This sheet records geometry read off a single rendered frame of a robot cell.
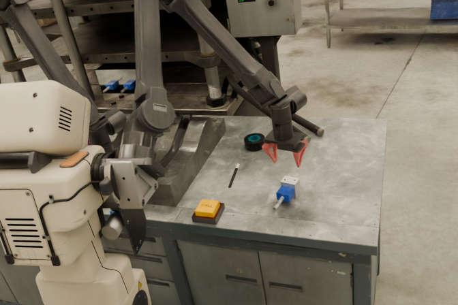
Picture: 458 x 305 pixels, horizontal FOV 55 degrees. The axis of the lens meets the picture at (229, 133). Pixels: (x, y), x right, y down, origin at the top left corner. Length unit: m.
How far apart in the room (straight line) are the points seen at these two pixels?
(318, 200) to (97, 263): 0.67
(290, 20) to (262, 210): 0.91
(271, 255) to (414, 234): 1.19
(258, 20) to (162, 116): 1.10
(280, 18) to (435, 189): 1.40
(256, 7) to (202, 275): 1.12
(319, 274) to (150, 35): 0.87
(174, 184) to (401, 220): 1.47
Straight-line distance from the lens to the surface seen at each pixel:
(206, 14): 1.22
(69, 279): 1.17
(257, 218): 1.36
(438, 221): 2.60
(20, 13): 1.39
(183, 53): 2.13
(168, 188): 1.44
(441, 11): 4.84
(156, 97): 1.00
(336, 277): 1.46
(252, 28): 2.03
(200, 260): 1.59
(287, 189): 1.39
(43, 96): 0.96
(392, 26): 4.76
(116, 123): 1.38
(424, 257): 2.40
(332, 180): 1.49
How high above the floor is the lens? 1.67
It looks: 29 degrees down
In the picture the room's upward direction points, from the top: 10 degrees counter-clockwise
